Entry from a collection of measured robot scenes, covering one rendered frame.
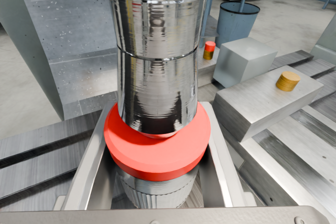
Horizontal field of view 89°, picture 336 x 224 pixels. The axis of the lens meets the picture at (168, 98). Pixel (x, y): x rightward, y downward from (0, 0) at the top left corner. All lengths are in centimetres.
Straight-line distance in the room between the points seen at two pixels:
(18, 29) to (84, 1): 17
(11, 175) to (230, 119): 31
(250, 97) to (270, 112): 3
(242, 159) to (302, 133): 9
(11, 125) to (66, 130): 166
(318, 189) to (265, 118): 8
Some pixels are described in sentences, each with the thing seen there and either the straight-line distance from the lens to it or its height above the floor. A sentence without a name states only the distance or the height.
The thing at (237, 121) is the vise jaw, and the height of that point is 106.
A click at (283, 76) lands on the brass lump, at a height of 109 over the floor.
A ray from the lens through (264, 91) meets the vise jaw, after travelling 26.
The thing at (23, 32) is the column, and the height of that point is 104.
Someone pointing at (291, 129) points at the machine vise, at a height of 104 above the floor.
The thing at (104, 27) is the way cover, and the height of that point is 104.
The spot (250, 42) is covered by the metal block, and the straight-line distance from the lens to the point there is 29.
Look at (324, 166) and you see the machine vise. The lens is 27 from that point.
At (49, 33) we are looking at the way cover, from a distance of 51.
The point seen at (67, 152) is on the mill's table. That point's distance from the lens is 33.
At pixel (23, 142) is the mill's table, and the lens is 38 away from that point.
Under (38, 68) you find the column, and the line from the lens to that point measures 61.
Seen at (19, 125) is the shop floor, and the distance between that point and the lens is 196.
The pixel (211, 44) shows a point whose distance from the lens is 29.
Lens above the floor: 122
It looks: 43 degrees down
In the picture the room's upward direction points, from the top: 2 degrees clockwise
